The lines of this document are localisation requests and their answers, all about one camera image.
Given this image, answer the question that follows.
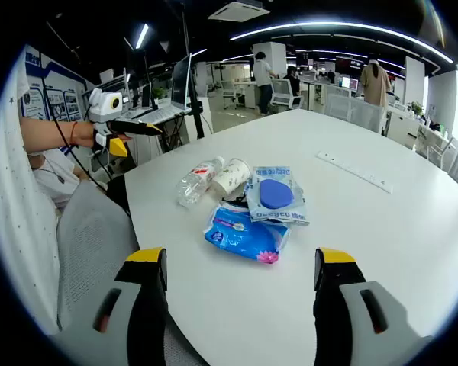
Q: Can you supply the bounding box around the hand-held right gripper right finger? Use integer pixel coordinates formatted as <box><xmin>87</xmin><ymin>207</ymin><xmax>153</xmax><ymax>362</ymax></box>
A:
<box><xmin>312</xmin><ymin>246</ymin><xmax>436</xmax><ymax>366</ymax></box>

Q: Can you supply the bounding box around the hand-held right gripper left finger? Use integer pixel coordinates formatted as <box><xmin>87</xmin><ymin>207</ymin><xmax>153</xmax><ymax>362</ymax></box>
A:
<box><xmin>55</xmin><ymin>246</ymin><xmax>169</xmax><ymax>366</ymax></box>

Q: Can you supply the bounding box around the clear plastic water bottle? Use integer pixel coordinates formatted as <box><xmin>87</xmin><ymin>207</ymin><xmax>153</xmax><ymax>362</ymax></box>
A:
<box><xmin>175</xmin><ymin>155</ymin><xmax>226</xmax><ymax>209</ymax></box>

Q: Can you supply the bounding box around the white paper cup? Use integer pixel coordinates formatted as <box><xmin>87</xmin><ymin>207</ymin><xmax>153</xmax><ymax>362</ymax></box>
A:
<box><xmin>211</xmin><ymin>158</ymin><xmax>252</xmax><ymax>197</ymax></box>

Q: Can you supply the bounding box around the blue tissue packet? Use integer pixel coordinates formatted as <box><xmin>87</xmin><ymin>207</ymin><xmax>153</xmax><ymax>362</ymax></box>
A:
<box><xmin>203</xmin><ymin>201</ymin><xmax>292</xmax><ymax>266</ymax></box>

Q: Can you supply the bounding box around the person's left hand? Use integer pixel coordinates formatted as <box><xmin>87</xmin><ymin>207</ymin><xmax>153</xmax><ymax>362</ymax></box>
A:
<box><xmin>71</xmin><ymin>120</ymin><xmax>98</xmax><ymax>149</ymax></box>

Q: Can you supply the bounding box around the dark monitor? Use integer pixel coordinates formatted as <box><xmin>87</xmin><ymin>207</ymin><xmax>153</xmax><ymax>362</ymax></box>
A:
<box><xmin>140</xmin><ymin>83</ymin><xmax>153</xmax><ymax>110</ymax></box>

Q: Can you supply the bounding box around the open silver laptop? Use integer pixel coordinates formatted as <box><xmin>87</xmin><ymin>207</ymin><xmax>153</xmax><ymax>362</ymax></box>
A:
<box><xmin>129</xmin><ymin>53</ymin><xmax>194</xmax><ymax>125</ymax></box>

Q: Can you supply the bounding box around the black tripod stand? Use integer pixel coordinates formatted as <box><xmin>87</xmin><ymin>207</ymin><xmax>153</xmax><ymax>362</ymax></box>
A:
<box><xmin>181</xmin><ymin>0</ymin><xmax>207</xmax><ymax>140</ymax></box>

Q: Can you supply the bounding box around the white table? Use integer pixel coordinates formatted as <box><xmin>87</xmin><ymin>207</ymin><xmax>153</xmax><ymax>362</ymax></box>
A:
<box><xmin>124</xmin><ymin>108</ymin><xmax>458</xmax><ymax>366</ymax></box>

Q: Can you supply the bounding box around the white side desk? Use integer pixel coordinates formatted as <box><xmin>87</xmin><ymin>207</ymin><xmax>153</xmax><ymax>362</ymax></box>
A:
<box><xmin>120</xmin><ymin>97</ymin><xmax>214</xmax><ymax>167</ymax></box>

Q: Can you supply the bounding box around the ceiling tube light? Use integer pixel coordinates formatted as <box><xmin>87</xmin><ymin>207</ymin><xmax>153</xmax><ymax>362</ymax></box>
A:
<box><xmin>134</xmin><ymin>23</ymin><xmax>150</xmax><ymax>50</ymax></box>

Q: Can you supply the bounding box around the grey mesh office chair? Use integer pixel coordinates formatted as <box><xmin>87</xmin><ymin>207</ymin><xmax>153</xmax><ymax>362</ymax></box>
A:
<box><xmin>56</xmin><ymin>181</ymin><xmax>207</xmax><ymax>366</ymax></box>

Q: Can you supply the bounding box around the person's white starred shirt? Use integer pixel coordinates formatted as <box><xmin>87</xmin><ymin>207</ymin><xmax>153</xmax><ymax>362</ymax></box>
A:
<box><xmin>0</xmin><ymin>64</ymin><xmax>62</xmax><ymax>336</ymax></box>

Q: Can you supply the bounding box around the white table socket panel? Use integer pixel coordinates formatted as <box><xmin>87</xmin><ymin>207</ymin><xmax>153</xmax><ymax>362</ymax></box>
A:
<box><xmin>315</xmin><ymin>151</ymin><xmax>394</xmax><ymax>194</ymax></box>

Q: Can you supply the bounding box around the ceiling air conditioner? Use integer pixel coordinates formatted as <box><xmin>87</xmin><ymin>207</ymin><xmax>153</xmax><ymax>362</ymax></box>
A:
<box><xmin>208</xmin><ymin>1</ymin><xmax>271</xmax><ymax>23</ymax></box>

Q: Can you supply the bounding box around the white mesh chair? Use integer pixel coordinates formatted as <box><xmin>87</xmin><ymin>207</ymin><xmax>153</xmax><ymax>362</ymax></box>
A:
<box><xmin>324</xmin><ymin>93</ymin><xmax>385</xmax><ymax>133</ymax></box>

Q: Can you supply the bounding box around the black cable bundle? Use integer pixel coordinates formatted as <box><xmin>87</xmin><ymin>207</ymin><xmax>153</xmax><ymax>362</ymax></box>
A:
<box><xmin>158</xmin><ymin>117</ymin><xmax>188</xmax><ymax>149</ymax></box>

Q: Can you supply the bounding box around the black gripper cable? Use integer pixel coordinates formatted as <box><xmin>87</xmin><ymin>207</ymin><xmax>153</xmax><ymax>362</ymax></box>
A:
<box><xmin>41</xmin><ymin>75</ymin><xmax>111</xmax><ymax>191</ymax></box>

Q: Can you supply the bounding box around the blue white wall poster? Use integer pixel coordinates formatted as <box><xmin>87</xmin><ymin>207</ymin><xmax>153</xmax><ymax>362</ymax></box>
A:
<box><xmin>22</xmin><ymin>45</ymin><xmax>96</xmax><ymax>123</ymax></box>

